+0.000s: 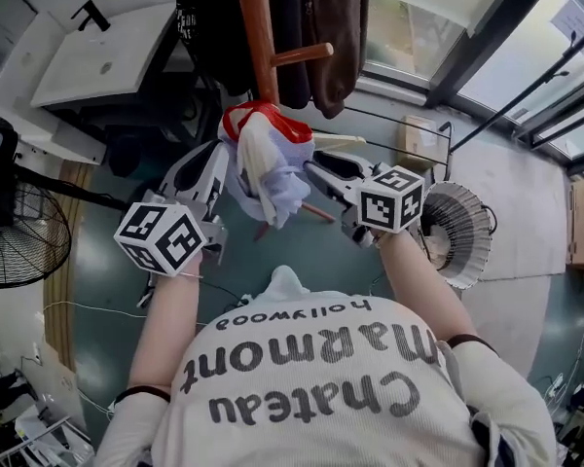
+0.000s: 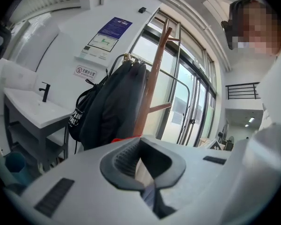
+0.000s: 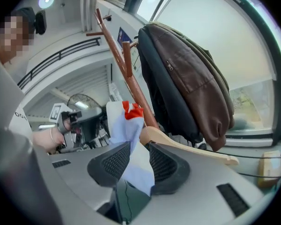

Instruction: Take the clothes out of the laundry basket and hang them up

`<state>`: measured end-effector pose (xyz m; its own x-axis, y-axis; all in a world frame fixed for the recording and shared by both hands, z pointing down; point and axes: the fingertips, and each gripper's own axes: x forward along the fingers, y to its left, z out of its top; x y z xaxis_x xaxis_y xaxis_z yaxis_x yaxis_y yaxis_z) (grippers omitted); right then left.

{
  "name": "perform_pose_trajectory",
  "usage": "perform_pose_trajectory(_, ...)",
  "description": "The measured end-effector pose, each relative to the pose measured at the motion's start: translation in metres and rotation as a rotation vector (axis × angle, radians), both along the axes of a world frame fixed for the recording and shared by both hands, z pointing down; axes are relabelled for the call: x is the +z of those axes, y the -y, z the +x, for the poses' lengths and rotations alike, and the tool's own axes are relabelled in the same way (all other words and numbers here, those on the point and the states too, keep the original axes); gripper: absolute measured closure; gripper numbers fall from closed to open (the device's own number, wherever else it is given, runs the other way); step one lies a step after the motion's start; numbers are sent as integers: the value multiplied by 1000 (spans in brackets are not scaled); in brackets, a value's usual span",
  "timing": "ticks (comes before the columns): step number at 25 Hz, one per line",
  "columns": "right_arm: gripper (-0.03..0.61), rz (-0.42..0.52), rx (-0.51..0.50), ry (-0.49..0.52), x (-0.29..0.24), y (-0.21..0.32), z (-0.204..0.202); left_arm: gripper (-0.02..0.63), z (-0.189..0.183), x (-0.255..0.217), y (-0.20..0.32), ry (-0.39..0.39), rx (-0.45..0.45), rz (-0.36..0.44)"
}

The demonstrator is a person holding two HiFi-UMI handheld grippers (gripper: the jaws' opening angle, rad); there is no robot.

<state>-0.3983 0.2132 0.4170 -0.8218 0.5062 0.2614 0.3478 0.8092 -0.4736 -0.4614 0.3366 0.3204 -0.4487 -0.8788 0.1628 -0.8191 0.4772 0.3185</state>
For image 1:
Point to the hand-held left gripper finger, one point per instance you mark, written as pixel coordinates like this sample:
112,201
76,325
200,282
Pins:
219,178
172,178

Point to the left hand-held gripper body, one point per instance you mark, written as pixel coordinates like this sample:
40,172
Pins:
156,236

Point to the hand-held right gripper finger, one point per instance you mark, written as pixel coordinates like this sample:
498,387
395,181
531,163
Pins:
350,166
331,183

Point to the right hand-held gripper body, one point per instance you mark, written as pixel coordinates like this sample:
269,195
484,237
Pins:
389,197

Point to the white blue red-trimmed clothes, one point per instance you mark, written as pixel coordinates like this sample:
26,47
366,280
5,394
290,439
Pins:
272,163

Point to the person's right forearm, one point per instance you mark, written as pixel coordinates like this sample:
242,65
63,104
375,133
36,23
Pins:
418,280

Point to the person's left forearm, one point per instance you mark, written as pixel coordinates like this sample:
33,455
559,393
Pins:
165,334

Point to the thin silver bangle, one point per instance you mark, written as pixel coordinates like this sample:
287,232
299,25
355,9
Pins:
192,276

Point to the white power strip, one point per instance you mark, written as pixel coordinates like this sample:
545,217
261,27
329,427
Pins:
147,294

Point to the flat labelled cardboard box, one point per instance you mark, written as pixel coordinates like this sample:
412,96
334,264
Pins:
416,141

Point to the white woven laundry basket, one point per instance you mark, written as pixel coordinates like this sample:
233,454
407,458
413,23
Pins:
460,231

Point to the person's light trousers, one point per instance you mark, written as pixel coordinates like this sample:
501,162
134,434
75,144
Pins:
286,280

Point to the beige floor mat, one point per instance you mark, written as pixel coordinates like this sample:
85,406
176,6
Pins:
516,212

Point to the black faucet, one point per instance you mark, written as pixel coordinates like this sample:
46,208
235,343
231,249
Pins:
90,17

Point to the black pedestal fan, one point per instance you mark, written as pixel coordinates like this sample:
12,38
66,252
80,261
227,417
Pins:
24,241

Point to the black metal garment rail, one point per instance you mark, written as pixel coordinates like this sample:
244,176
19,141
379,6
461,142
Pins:
516,100

